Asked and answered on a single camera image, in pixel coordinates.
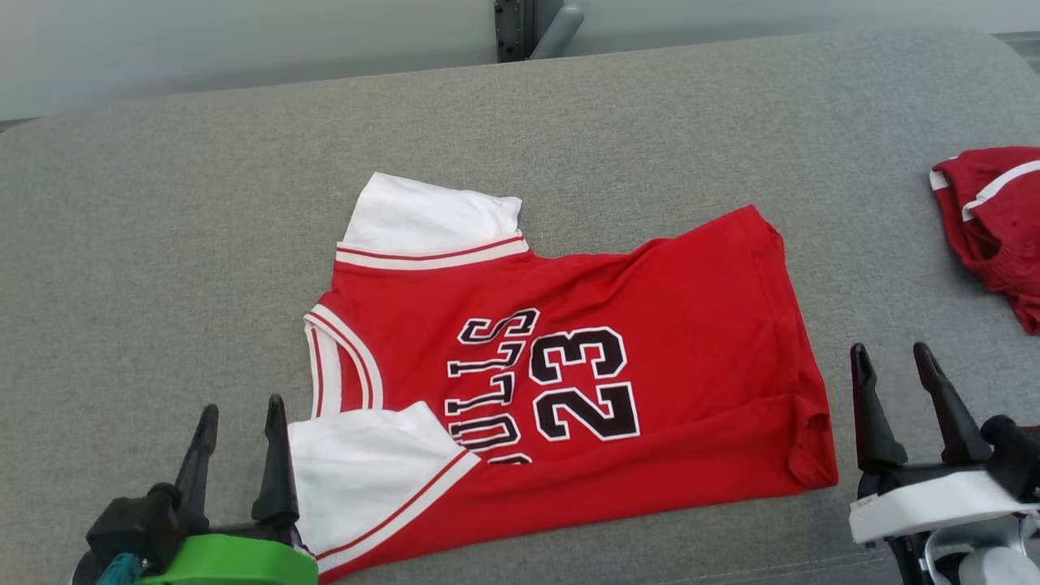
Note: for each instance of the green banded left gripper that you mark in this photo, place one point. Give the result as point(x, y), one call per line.
point(236, 565)

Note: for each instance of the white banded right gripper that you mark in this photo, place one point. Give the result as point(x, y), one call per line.
point(926, 500)

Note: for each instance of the red shorts with white stripes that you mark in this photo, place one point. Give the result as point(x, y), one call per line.
point(1007, 244)

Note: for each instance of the red Bulls 23 jersey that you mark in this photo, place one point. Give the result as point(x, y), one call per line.
point(691, 325)

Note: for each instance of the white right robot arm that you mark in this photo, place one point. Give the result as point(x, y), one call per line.
point(991, 565)

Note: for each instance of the grey rounded support tube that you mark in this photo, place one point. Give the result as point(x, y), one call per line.
point(561, 32)

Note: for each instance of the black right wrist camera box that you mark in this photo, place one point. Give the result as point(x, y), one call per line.
point(1016, 455)

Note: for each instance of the dark perforated post bracket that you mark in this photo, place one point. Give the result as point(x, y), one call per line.
point(509, 28)

